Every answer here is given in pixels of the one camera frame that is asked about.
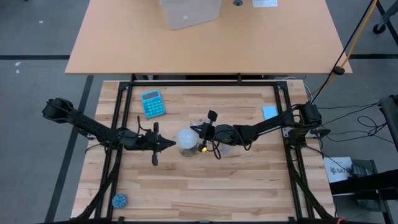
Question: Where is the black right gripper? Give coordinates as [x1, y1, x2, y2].
[190, 110, 237, 152]

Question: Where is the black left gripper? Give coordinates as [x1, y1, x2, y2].
[136, 122, 177, 166]

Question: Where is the white lightbulb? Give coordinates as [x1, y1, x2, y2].
[177, 128, 200, 150]

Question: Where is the teal calculator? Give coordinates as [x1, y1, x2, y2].
[140, 90, 167, 119]

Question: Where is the blue sticky note pad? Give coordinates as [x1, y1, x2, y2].
[261, 105, 279, 120]

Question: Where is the blue spiky ball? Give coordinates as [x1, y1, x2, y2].
[111, 194, 129, 209]

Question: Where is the tan wooden desk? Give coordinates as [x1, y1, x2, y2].
[64, 0, 353, 75]

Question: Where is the clear plastic bin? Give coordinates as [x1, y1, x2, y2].
[159, 0, 223, 31]

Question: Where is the white paper with logo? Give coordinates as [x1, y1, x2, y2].
[323, 156, 354, 184]

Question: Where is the white card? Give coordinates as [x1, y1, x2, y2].
[252, 0, 279, 7]

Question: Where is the grey metal box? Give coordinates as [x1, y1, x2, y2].
[351, 159, 379, 178]

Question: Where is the black metal beam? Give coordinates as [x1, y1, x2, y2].
[329, 169, 398, 200]

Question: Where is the black wheeled stand leg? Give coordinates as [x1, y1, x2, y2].
[373, 0, 398, 35]

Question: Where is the black aluminium table frame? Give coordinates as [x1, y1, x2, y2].
[74, 79, 336, 224]

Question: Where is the black floor cable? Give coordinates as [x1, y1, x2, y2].
[310, 102, 389, 144]

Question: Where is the long black cable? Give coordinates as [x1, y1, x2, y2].
[310, 0, 374, 104]

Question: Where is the thick yellow cable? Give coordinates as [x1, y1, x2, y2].
[312, 0, 379, 96]

